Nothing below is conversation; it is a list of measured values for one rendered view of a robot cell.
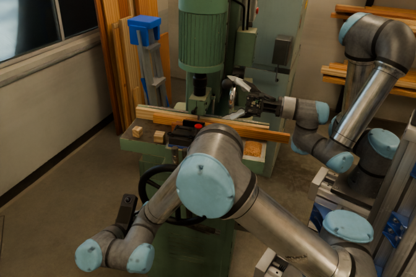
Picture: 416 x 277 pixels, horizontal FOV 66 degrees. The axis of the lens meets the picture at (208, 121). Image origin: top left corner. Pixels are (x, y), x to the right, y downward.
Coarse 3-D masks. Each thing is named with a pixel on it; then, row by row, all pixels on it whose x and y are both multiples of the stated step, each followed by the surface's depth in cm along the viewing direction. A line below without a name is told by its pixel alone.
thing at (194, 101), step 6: (210, 90) 139; (192, 96) 132; (198, 96) 133; (204, 96) 133; (192, 102) 131; (198, 102) 130; (204, 102) 130; (192, 108) 133; (198, 108) 132; (204, 108) 131; (198, 114) 133; (204, 114) 133
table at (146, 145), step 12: (144, 120) 147; (144, 132) 138; (120, 144) 135; (132, 144) 134; (144, 144) 132; (156, 144) 131; (264, 144) 135; (252, 156) 127; (264, 156) 127; (252, 168) 127
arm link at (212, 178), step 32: (192, 160) 61; (224, 160) 61; (192, 192) 60; (224, 192) 58; (256, 192) 64; (256, 224) 64; (288, 224) 65; (288, 256) 66; (320, 256) 66; (352, 256) 70
